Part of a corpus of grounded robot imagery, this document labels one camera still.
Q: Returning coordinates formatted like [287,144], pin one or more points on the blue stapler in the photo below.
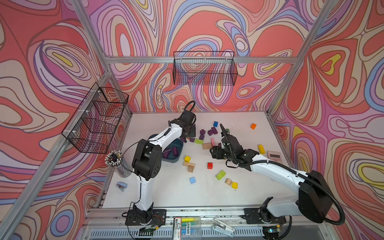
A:
[121,186]

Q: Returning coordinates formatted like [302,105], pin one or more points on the teal plastic storage bin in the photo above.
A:
[172,153]

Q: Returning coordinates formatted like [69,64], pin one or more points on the purple triangular prism brick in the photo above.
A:
[166,153]

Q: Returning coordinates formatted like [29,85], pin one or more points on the black wire basket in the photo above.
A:
[100,113]
[204,68]

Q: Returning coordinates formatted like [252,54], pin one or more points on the yellow long brick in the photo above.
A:
[261,149]

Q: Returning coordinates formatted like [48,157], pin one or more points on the numbered wood cube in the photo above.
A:
[190,169]

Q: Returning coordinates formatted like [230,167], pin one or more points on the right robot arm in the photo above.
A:
[312,197]

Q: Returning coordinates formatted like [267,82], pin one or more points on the light blue brick near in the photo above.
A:
[192,180]

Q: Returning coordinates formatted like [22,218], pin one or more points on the lime green long brick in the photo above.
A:
[198,141]

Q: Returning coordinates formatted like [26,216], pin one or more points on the round wood brick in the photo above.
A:
[228,181]

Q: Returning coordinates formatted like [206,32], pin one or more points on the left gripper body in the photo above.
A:
[191,132]

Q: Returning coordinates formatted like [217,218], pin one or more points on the natural wood block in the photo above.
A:
[207,146]

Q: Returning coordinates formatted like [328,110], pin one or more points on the cup of pens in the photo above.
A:
[117,162]

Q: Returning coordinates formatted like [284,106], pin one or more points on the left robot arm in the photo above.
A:
[148,159]

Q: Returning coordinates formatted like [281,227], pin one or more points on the purple cube brick right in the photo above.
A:
[214,130]

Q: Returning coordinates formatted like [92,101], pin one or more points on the pink calculator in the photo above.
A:
[275,156]

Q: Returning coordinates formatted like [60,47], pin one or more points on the orange cube brick far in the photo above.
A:
[253,126]

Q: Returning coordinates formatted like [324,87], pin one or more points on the black wire basket back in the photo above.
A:
[204,68]

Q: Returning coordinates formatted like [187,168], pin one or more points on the black wire basket left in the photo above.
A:
[100,113]

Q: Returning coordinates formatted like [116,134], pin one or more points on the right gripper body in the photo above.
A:
[222,154]

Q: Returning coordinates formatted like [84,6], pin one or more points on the yellow cube brick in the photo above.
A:
[187,159]
[234,185]

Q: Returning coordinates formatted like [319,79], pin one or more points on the yellow cube brick near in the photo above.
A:
[234,185]

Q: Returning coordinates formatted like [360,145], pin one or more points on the engraved wood block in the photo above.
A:
[187,164]

